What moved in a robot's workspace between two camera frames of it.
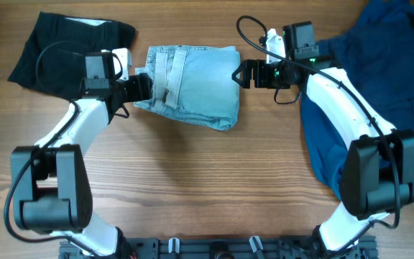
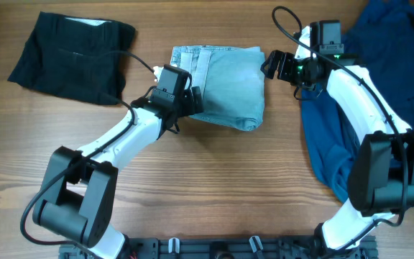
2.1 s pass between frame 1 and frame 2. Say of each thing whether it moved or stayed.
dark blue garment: stayed
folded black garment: stayed
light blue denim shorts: moved
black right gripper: moved
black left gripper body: moved
